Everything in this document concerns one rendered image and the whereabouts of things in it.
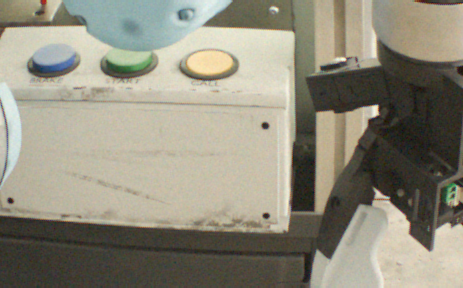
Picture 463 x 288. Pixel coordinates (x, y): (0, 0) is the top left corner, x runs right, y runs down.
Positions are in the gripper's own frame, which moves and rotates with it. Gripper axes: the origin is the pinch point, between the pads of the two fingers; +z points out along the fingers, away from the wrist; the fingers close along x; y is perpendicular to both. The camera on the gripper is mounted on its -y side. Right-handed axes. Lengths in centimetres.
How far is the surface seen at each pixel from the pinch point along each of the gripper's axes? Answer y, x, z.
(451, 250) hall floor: -76, 83, 91
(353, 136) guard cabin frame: -23.9, 14.5, 7.6
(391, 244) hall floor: -85, 75, 91
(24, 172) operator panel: -40.2, -10.7, 10.8
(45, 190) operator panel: -39.0, -9.2, 12.8
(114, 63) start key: -36.2, -2.3, 0.3
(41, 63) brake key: -40.4, -7.5, 0.3
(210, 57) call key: -32.9, 5.3, 0.9
